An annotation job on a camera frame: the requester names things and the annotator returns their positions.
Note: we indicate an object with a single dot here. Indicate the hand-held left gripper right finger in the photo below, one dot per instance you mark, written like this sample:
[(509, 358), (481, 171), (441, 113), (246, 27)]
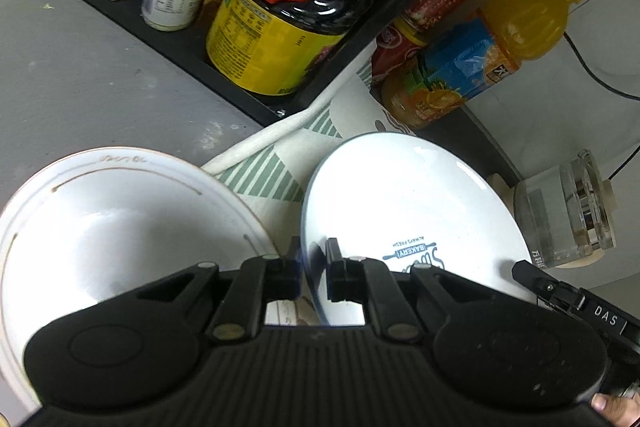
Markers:
[(336, 277)]

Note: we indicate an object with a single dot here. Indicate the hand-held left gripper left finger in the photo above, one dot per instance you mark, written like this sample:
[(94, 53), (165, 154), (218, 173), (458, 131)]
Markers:
[(285, 277)]

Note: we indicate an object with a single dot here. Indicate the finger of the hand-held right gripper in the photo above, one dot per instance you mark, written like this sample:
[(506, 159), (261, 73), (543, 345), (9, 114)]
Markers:
[(545, 284)]

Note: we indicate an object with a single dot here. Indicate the white deep plate blue print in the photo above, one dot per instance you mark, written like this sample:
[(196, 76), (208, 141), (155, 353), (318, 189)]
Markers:
[(415, 202)]

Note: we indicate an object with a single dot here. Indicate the large white flower plate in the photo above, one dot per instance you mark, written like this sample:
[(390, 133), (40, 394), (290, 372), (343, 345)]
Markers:
[(125, 227)]

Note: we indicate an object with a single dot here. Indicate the person's right hand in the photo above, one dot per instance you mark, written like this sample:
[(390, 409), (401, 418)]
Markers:
[(620, 412)]

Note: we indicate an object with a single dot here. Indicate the glass electric kettle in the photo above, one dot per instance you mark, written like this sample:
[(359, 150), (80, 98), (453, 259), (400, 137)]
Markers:
[(565, 212)]

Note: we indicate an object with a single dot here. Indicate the patterned tasselled table mat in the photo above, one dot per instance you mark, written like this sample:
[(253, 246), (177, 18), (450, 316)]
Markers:
[(260, 177)]

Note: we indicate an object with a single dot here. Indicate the orange juice bottle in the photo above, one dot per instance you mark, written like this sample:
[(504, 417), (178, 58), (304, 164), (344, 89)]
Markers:
[(480, 52)]

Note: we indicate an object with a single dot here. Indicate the black metal shelf rack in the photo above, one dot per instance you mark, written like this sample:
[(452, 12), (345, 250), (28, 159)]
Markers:
[(175, 52)]

